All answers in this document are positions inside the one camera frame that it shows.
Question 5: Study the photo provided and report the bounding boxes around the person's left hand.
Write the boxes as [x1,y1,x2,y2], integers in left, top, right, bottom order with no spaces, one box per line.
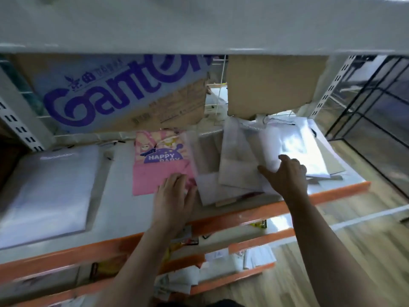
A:
[153,173,197,236]

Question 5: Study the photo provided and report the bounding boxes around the person's right hand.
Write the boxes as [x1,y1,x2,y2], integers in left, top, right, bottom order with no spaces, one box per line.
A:
[258,155,308,202]

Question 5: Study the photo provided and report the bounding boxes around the glossy white bag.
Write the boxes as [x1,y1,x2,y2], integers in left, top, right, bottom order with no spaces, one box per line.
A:
[258,120,331,179]

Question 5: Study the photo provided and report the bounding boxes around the person's left forearm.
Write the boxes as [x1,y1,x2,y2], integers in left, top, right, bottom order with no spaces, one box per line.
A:
[102,222,189,307]

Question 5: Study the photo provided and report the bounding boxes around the person's right forearm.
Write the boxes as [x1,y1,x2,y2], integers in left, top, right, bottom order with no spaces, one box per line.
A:
[283,190,389,307]

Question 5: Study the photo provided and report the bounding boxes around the frosted translucent plastic bag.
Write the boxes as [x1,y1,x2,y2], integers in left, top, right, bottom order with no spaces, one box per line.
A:
[185,129,226,206]

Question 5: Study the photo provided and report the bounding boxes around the pink cartoon gift bag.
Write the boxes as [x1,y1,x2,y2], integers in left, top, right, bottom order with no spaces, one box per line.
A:
[132,129,198,196]

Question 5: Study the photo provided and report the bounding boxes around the beige paper bag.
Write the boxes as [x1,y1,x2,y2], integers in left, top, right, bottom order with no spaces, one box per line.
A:
[315,136,347,176]

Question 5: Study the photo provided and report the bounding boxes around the white paper packets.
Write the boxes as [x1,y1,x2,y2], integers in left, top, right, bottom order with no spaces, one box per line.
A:
[204,244,277,273]

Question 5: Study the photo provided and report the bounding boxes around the printed paper packets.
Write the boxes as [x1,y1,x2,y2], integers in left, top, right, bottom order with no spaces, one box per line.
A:
[154,267,200,301]

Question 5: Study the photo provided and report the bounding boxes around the plain brown cardboard box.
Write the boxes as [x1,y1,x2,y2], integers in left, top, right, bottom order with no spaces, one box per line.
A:
[226,55,328,121]

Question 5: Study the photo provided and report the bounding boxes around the white and orange shelving rack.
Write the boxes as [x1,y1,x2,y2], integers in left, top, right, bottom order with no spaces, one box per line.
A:
[0,0,409,307]

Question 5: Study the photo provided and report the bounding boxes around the yellow snack packet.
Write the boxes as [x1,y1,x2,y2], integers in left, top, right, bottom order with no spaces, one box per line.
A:
[90,255,129,280]

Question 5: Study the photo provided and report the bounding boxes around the cardboard box with purple print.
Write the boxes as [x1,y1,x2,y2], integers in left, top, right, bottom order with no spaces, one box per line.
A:
[13,54,212,135]

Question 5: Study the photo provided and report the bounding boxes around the white plastic bag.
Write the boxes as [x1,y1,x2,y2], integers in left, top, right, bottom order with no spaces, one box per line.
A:
[0,144,102,250]

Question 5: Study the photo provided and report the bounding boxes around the frosted bag with string handle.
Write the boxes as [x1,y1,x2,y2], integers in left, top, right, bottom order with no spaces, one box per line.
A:
[218,117,267,190]

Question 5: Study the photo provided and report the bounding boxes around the white wire grid panel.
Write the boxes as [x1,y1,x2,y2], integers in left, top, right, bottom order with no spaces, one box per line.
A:
[206,55,230,125]

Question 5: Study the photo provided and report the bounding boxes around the black wire rack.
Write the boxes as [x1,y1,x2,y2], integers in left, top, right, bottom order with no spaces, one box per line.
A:
[324,55,409,199]

